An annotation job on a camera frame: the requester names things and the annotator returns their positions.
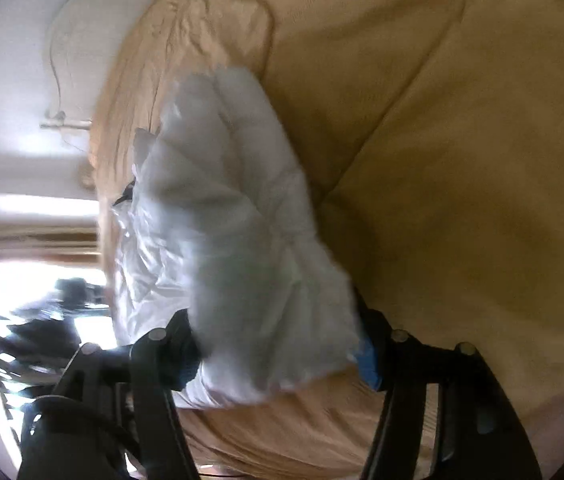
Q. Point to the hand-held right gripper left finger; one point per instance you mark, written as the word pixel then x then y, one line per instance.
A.
pixel 182 357

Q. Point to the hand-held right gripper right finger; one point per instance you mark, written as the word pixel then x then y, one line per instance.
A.
pixel 368 360

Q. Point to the white quilted puffer jacket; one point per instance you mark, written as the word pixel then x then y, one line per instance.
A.
pixel 242 240

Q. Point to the tan curtain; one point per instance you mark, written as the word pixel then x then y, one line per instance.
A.
pixel 21 242

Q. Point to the mustard bedspread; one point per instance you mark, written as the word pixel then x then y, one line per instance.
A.
pixel 437 160

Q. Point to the white wooden headboard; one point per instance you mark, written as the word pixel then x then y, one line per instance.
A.
pixel 91 35

